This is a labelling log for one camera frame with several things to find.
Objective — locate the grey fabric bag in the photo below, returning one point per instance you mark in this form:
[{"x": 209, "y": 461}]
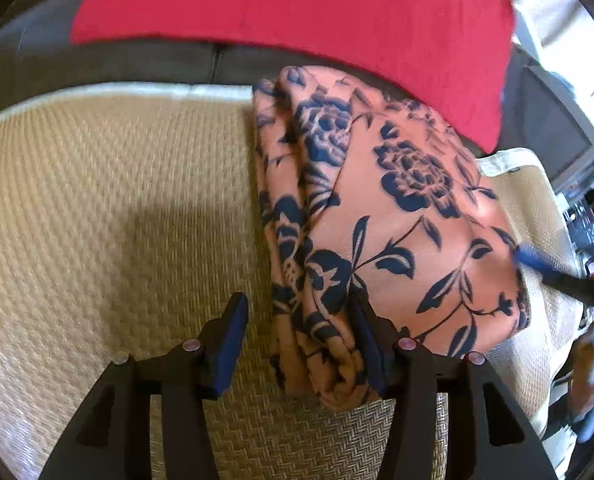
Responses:
[{"x": 552, "y": 120}]

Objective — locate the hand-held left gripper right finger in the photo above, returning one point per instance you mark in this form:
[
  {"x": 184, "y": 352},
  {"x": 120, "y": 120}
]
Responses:
[{"x": 372, "y": 350}]

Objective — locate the red cloth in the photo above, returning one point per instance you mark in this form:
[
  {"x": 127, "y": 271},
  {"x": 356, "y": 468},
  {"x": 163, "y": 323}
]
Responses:
[{"x": 302, "y": 5}]

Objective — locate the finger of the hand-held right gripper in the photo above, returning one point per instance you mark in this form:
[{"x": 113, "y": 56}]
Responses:
[{"x": 532, "y": 261}]

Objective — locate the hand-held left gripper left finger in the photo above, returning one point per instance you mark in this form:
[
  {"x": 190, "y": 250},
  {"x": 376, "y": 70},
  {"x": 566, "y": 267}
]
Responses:
[{"x": 229, "y": 345}]

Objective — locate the dark grey sofa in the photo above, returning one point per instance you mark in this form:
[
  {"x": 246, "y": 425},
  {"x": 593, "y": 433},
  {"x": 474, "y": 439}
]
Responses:
[{"x": 127, "y": 65}]

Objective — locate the orange floral garment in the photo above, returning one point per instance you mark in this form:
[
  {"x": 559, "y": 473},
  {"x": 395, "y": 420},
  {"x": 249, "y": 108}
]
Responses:
[{"x": 402, "y": 220}]

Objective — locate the beige woven mat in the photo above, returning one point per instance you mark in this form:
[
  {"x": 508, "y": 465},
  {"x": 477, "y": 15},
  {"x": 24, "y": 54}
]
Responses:
[{"x": 102, "y": 185}]

